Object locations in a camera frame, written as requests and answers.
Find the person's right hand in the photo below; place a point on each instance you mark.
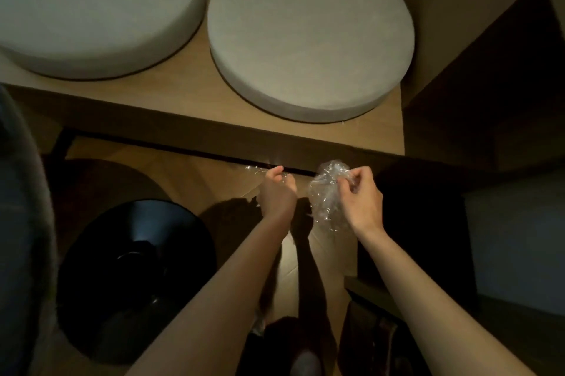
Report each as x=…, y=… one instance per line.
x=364, y=208

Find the person's left hand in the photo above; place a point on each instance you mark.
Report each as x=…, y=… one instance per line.
x=278, y=199

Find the small clear plastic scrap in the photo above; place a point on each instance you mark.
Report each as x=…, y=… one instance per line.
x=254, y=170

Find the clear plastic wrap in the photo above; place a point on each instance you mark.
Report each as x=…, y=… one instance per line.
x=324, y=199

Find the brown waste bin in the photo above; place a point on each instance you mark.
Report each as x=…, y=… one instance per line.
x=366, y=345

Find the person's right forearm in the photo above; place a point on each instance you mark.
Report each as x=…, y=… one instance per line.
x=441, y=322

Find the person's left forearm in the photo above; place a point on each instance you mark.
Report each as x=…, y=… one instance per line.
x=220, y=309

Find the white left sneaker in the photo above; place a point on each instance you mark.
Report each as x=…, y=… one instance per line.
x=259, y=325

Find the white sneaker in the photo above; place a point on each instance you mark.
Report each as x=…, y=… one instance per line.
x=259, y=325
x=305, y=364

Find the dark trousers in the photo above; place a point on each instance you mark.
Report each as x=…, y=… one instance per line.
x=278, y=345

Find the black round table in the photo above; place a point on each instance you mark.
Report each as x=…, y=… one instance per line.
x=132, y=278

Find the round grey seat cushion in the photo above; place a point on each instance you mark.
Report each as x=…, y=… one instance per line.
x=88, y=13
x=309, y=35

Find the white right sneaker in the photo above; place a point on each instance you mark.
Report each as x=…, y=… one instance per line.
x=305, y=364

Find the wooden built-in desk unit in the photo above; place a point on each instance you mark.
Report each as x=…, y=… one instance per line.
x=476, y=57

